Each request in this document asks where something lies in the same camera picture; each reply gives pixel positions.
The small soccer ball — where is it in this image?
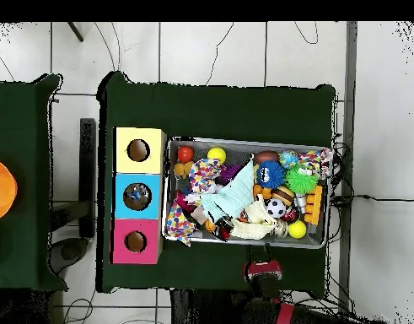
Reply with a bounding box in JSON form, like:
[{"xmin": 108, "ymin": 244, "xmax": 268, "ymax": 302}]
[{"xmin": 266, "ymin": 197, "xmax": 288, "ymax": 219}]

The globe print ball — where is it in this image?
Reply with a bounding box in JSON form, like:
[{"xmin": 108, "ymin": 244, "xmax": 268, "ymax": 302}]
[{"xmin": 279, "ymin": 150, "xmax": 300, "ymax": 170}]

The orange bowl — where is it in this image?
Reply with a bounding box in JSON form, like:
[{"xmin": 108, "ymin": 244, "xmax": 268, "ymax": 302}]
[{"xmin": 0, "ymin": 156, "xmax": 18, "ymax": 223}]

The mint green cloth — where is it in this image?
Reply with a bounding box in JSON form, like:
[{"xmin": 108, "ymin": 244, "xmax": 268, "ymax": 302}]
[{"xmin": 201, "ymin": 159, "xmax": 255, "ymax": 222}]

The wooden three-hole box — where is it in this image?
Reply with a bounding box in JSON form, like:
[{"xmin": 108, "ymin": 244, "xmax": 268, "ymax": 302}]
[{"xmin": 110, "ymin": 127, "xmax": 168, "ymax": 265}]

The green spiky ball with eyes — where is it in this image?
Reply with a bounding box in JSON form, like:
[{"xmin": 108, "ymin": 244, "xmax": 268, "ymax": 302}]
[{"xmin": 284, "ymin": 166, "xmax": 320, "ymax": 196}]

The yellow ball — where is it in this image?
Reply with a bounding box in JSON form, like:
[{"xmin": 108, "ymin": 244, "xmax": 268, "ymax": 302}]
[
  {"xmin": 287, "ymin": 219, "xmax": 308, "ymax": 240},
  {"xmin": 207, "ymin": 147, "xmax": 227, "ymax": 165}
]

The crushed soda can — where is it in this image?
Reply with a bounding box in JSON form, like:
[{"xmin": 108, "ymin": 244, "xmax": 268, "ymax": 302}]
[{"xmin": 212, "ymin": 215, "xmax": 235, "ymax": 241}]

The orange ladder-shaped block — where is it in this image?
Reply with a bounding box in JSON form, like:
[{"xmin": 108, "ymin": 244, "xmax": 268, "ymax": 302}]
[{"xmin": 304, "ymin": 185, "xmax": 324, "ymax": 226}]

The blue spiky ball with eyes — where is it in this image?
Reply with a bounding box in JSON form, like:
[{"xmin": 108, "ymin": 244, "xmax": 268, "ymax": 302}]
[{"xmin": 255, "ymin": 160, "xmax": 287, "ymax": 190}]

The crushed clear plastic bottle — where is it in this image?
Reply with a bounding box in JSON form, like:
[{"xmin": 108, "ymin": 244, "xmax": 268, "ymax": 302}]
[{"xmin": 124, "ymin": 183, "xmax": 151, "ymax": 210}]

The cream waffle cloth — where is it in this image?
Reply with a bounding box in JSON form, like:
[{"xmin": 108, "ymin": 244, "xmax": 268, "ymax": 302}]
[{"xmin": 230, "ymin": 194, "xmax": 278, "ymax": 241}]

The red orange ball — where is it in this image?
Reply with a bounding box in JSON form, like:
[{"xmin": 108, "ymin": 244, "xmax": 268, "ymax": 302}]
[{"xmin": 176, "ymin": 145, "xmax": 195, "ymax": 164}]

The long black floor cable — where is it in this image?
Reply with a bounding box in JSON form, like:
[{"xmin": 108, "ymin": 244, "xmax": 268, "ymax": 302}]
[{"xmin": 331, "ymin": 193, "xmax": 414, "ymax": 208}]

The wire mesh bin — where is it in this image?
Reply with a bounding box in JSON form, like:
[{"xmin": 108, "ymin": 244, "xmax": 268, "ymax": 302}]
[{"xmin": 160, "ymin": 135, "xmax": 334, "ymax": 251}]

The black panel stand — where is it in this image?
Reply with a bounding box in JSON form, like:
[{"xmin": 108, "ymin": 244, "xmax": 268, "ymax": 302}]
[{"xmin": 78, "ymin": 117, "xmax": 97, "ymax": 239}]

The dark green side tablecloth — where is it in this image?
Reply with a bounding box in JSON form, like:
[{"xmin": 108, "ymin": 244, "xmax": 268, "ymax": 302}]
[{"xmin": 0, "ymin": 73, "xmax": 69, "ymax": 292}]

